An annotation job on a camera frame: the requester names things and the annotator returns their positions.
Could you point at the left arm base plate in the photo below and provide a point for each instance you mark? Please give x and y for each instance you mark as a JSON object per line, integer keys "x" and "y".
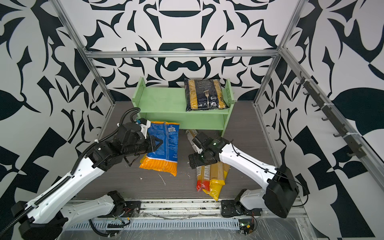
{"x": 126, "y": 210}

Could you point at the grey blue spaghetti pack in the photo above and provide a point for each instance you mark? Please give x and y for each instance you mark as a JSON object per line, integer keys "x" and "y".
{"x": 191, "y": 134}

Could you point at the wall hook rail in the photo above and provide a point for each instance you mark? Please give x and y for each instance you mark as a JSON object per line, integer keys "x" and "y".
{"x": 333, "y": 115}

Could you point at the white cable duct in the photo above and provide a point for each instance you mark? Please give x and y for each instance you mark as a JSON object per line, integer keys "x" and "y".
{"x": 174, "y": 224}

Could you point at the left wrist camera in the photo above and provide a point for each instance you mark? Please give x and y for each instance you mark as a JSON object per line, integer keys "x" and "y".
{"x": 145, "y": 125}

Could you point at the yellow Pastatime spaghetti bag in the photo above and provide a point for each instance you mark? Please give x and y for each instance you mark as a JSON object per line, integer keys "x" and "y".
{"x": 218, "y": 175}

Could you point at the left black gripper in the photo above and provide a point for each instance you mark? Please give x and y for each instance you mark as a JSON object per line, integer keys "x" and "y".
{"x": 151, "y": 145}

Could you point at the green two-tier shelf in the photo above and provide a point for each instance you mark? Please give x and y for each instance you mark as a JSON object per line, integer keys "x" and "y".
{"x": 160, "y": 104}

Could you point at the aluminium frame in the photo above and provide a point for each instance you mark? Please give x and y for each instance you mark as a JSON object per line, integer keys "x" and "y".
{"x": 372, "y": 161}

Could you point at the black penne pasta bag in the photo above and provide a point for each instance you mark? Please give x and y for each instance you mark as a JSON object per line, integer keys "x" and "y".
{"x": 202, "y": 95}

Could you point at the blue orange pasta bag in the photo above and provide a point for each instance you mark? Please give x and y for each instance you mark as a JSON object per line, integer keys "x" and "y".
{"x": 165, "y": 158}

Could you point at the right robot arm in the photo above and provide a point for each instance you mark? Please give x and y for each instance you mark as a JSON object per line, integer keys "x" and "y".
{"x": 280, "y": 189}

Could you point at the small electronics board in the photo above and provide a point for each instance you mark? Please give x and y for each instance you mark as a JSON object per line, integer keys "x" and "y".
{"x": 248, "y": 226}

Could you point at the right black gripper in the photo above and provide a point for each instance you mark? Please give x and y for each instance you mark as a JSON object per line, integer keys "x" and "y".
{"x": 197, "y": 162}

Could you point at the red spaghetti pack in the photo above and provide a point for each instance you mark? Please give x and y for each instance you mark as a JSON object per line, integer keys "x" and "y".
{"x": 203, "y": 178}

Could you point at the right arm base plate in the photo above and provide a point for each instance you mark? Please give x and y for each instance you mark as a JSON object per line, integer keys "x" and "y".
{"x": 233, "y": 208}

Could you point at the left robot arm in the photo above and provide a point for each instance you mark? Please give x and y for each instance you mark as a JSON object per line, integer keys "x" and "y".
{"x": 47, "y": 215}

